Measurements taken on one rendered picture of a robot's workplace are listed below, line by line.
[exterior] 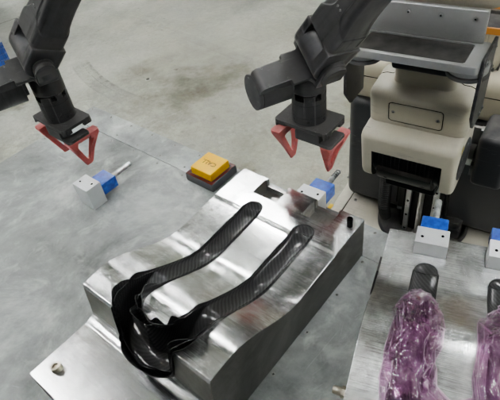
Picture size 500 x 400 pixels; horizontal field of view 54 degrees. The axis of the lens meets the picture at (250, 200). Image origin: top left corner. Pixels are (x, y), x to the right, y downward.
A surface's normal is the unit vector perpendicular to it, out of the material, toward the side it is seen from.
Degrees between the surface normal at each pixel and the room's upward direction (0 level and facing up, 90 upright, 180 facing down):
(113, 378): 0
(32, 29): 63
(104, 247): 0
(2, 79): 31
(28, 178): 0
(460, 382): 15
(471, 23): 90
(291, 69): 36
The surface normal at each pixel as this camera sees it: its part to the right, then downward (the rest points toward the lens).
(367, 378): -0.22, -0.52
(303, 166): -0.11, -0.73
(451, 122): -0.50, 0.72
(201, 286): 0.19, -0.92
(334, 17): -0.84, 0.29
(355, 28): 0.42, 0.84
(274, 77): 0.08, -0.22
